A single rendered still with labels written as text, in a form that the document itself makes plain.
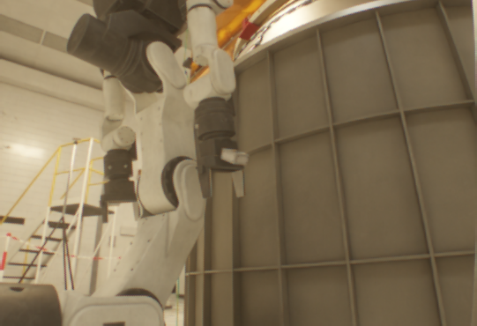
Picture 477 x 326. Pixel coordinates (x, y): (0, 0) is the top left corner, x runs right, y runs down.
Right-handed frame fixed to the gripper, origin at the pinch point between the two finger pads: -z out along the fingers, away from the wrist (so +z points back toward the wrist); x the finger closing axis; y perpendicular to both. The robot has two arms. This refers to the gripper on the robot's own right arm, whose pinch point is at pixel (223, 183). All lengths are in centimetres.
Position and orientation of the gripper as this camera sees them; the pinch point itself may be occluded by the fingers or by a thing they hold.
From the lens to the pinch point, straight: 73.0
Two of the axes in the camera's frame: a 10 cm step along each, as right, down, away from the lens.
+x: 6.3, 0.9, 7.7
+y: -7.6, 2.6, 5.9
